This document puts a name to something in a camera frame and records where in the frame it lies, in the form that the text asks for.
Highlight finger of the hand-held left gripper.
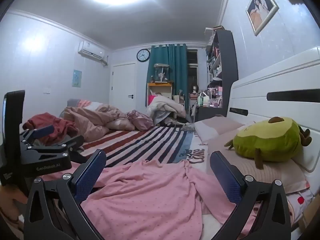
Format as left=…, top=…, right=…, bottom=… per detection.
left=20, top=124, right=55, bottom=146
left=30, top=134, right=85, bottom=157

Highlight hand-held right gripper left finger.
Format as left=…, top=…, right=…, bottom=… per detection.
left=24, top=149, right=108, bottom=240

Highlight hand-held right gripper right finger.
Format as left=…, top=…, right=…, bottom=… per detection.
left=209, top=151, right=292, bottom=240

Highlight pink dotted small garment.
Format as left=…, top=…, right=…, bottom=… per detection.
left=41, top=159, right=255, bottom=240

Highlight person's left hand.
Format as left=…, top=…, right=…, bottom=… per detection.
left=0, top=185, right=28, bottom=219

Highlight pink striped pillow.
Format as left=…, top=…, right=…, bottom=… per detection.
left=67, top=98, right=101, bottom=111

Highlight beige pillow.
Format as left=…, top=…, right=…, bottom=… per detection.
left=205, top=127, right=311, bottom=195

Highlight small mauve pillow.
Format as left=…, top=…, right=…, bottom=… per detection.
left=194, top=114, right=246, bottom=143

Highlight green avocado plush toy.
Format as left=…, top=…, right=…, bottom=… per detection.
left=224, top=116, right=312, bottom=170

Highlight striped bed sheet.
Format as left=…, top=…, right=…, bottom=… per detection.
left=41, top=124, right=218, bottom=188

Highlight pink satin cloth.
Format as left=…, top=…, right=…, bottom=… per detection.
left=126, top=109, right=154, bottom=132

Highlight white red printed cloth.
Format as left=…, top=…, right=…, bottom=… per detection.
left=286, top=187, right=316, bottom=222

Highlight white door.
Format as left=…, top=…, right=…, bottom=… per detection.
left=111, top=63, right=137, bottom=112

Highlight white air conditioner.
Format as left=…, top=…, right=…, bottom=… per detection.
left=78, top=41, right=106, bottom=65

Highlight white quilt pile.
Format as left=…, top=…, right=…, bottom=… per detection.
left=146, top=95, right=187, bottom=126

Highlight yellow storage shelf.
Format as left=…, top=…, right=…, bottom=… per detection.
left=147, top=82, right=174, bottom=107

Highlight white bed headboard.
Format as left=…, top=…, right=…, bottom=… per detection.
left=226, top=47, right=320, bottom=173

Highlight glass display case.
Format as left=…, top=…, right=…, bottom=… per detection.
left=153, top=63, right=170, bottom=84

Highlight dark grey bookshelf desk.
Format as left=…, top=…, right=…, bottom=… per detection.
left=194, top=26, right=239, bottom=123

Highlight window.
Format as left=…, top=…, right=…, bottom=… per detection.
left=186, top=50, right=199, bottom=93

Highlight teal curtain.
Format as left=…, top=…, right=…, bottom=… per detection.
left=146, top=44, right=188, bottom=105

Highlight small blue wall poster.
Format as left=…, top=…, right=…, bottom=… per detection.
left=72, top=69, right=83, bottom=88

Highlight round wall clock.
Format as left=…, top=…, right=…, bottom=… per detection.
left=136, top=49, right=150, bottom=62

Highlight framed wall photo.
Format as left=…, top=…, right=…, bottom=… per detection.
left=246, top=0, right=279, bottom=36

